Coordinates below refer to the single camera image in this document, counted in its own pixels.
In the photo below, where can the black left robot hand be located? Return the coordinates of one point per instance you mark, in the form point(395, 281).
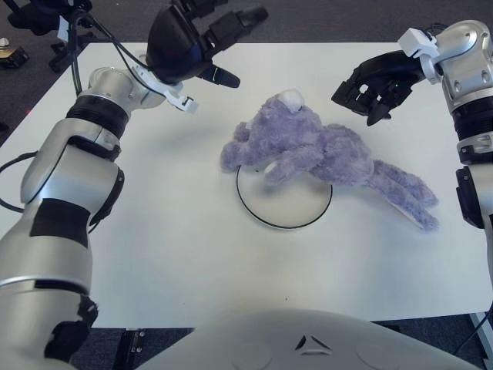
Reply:
point(173, 42)

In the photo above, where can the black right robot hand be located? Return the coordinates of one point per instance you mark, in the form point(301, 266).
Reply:
point(385, 73)

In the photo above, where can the purple plush bunny doll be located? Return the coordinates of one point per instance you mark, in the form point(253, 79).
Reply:
point(308, 142)

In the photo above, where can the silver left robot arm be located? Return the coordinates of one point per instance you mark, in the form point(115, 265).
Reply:
point(65, 173)

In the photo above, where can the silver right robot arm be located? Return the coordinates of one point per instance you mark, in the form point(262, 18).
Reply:
point(470, 69)

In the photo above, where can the white plate black rim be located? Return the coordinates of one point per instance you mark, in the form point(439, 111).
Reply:
point(285, 208)

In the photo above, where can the black office chair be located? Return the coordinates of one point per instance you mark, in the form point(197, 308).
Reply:
point(23, 19)

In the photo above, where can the brown cardboard box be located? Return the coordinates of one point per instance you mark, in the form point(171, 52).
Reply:
point(13, 58)

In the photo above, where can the white table leg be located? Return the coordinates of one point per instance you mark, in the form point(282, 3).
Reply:
point(483, 327)

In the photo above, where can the grey robot torso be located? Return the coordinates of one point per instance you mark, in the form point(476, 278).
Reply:
point(300, 343)

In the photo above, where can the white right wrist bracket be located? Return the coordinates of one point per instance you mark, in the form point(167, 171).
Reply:
point(414, 40)

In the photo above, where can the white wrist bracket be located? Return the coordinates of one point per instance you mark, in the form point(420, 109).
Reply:
point(414, 40)
point(173, 94)

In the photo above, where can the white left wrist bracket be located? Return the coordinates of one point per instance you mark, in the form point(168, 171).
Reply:
point(173, 94)

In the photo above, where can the black table bracket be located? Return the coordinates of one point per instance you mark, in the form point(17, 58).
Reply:
point(131, 347)

